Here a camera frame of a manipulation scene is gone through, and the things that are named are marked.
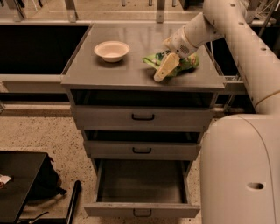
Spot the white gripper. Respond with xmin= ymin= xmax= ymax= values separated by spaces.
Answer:
xmin=154 ymin=27 xmax=198 ymax=82

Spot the green rice chip bag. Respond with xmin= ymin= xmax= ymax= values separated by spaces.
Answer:
xmin=142 ymin=51 xmax=200 ymax=77

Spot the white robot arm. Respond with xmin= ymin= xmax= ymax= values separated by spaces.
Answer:
xmin=154 ymin=0 xmax=280 ymax=224

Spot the grey drawer cabinet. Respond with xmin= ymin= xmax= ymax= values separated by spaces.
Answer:
xmin=60 ymin=23 xmax=227 ymax=165

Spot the grey top drawer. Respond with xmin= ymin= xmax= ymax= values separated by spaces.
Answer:
xmin=71 ymin=89 xmax=214 ymax=132

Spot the grey drawer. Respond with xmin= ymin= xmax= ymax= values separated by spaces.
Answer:
xmin=84 ymin=159 xmax=200 ymax=218
xmin=71 ymin=89 xmax=214 ymax=132
xmin=84 ymin=130 xmax=200 ymax=160

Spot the grey middle drawer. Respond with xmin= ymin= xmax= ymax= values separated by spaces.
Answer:
xmin=84 ymin=130 xmax=200 ymax=160

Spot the grey bottom drawer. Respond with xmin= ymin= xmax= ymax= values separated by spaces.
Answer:
xmin=84 ymin=159 xmax=200 ymax=218

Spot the white paper bowl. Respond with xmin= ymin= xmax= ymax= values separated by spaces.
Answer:
xmin=94 ymin=41 xmax=130 ymax=63

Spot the black backpack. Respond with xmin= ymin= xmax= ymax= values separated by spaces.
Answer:
xmin=28 ymin=156 xmax=67 ymax=200

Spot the black pole on floor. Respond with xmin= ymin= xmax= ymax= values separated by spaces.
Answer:
xmin=66 ymin=180 xmax=81 ymax=224

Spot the black side table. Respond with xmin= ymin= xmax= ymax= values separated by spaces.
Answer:
xmin=0 ymin=150 xmax=47 ymax=224

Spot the white paper scrap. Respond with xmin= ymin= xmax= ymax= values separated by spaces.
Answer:
xmin=0 ymin=174 xmax=12 ymax=185

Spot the white cable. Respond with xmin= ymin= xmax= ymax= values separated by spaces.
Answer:
xmin=208 ymin=43 xmax=217 ymax=68

